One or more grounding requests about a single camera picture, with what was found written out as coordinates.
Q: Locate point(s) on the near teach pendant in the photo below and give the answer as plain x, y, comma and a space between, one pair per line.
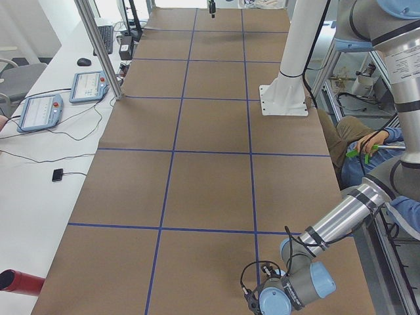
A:
40, 112

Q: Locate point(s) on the far teach pendant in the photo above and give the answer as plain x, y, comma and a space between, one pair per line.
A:
88, 87

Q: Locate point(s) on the teach pendant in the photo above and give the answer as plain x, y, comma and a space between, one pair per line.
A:
88, 87
40, 112

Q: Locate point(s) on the black computer box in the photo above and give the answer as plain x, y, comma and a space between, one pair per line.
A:
126, 48

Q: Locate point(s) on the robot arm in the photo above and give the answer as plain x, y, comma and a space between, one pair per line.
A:
392, 28

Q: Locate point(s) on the grey office chair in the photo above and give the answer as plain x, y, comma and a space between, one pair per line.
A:
17, 81

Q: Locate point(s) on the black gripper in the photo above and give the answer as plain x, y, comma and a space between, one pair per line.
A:
252, 302
212, 5

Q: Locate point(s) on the white camera mast pedestal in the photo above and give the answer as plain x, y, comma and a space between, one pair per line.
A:
285, 96

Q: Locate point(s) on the black keyboard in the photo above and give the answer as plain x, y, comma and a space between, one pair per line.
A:
107, 33

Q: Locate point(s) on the small black square device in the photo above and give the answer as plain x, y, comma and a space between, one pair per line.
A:
57, 175

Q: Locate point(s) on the black computer mouse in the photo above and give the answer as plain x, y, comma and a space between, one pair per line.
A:
84, 62

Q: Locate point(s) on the red bottle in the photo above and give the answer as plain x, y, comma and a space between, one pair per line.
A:
18, 282

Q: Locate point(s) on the aluminium frame post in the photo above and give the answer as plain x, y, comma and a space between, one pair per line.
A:
89, 22

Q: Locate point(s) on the seated person in blue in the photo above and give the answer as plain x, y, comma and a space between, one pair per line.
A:
351, 139

